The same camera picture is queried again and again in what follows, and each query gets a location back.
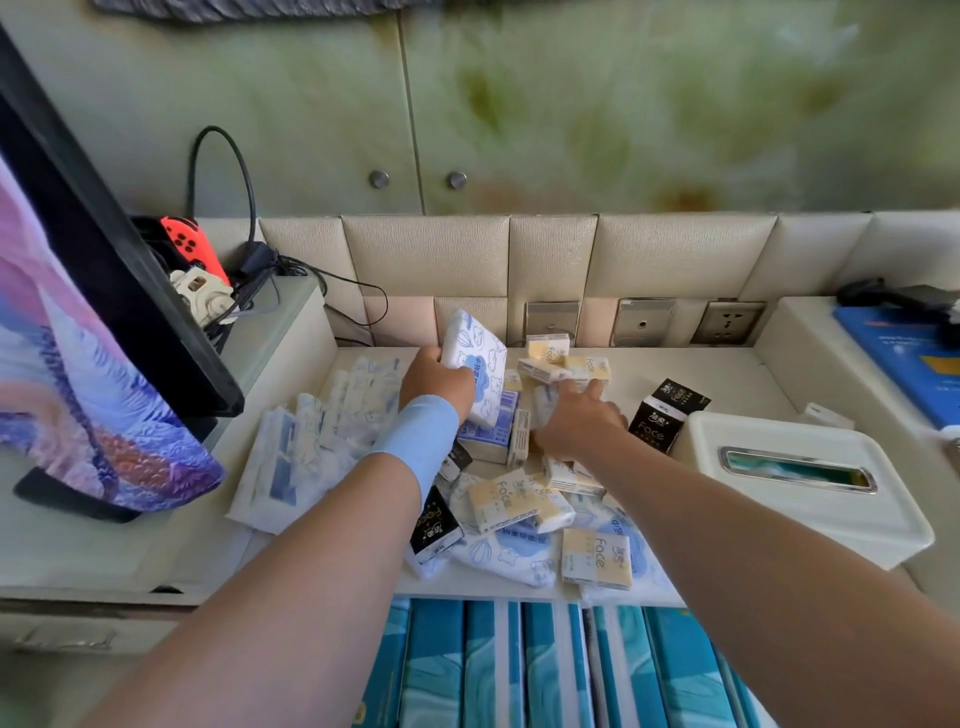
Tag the cream padded back panel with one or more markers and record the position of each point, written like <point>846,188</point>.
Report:
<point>675,255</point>

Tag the light blue wristband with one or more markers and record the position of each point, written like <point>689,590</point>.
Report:
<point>416,442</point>

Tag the row of clear-wrapped white packs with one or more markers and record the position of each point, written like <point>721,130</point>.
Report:
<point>300,465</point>

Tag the person's left fingers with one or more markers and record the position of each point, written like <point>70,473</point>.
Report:
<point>463,390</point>

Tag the black power adapter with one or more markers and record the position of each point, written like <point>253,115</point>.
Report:
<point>259,259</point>

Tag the person's right fingers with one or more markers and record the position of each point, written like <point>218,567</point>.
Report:
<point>596,388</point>

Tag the person's right forearm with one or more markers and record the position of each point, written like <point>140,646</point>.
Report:
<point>750,600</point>

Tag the white blue-print tissue pack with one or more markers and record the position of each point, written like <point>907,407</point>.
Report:
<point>510,555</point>
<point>480,349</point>
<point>641,559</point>

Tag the black tissue packet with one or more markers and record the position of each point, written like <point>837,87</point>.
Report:
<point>435,525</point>
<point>681,395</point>
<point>654,426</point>
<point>455,461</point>

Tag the pile of cream tissue packets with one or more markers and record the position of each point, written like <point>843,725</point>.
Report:
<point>596,559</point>

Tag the row of teal tissue boxes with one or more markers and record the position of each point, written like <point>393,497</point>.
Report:
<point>540,667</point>

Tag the silver wall socket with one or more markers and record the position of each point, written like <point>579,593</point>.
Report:
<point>642,322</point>
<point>727,322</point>
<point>551,319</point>

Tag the person's left forearm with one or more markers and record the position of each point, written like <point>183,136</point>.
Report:
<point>300,600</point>

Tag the colourful patterned cloth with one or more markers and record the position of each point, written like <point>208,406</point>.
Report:
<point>82,405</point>

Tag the red game controller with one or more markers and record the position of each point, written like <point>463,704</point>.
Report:
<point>191,244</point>

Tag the person's left hand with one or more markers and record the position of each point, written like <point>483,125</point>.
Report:
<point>431,379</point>

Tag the marbled green cabinet door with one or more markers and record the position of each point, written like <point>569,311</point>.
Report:
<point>225,97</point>
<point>675,105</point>

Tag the white plug adapter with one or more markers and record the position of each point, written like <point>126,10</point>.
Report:
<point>199,294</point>

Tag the blue flat box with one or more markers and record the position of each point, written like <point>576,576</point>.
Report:
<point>900,360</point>

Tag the white tissue box holder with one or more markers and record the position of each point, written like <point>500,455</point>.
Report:
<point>795,510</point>

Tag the small white tissue packet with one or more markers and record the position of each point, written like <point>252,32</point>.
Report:
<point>546,405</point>

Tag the round silver cabinet knob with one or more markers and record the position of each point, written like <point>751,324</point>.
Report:
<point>457,180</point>
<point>379,179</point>

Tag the black monitor stand base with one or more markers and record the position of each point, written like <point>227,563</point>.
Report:
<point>67,499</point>

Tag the person's right hand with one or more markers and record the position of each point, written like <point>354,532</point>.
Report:
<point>581,424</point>

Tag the blue tissue box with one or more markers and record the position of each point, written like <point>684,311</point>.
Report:
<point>491,435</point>

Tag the black framed monitor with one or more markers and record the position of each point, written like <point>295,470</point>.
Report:
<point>112,262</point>

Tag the grey striped cloth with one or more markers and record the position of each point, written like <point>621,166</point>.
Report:
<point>247,7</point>

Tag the black device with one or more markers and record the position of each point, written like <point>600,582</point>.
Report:
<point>892,295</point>

